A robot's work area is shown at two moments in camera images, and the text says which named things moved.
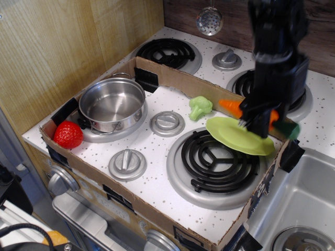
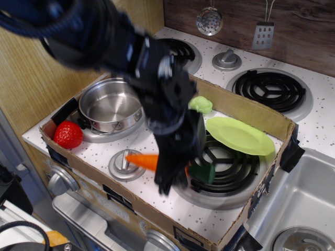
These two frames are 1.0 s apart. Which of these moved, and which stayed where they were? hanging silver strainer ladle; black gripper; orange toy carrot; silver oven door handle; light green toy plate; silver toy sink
Moved: black gripper; orange toy carrot
Stayed: silver oven door handle; silver toy sink; hanging silver strainer ladle; light green toy plate
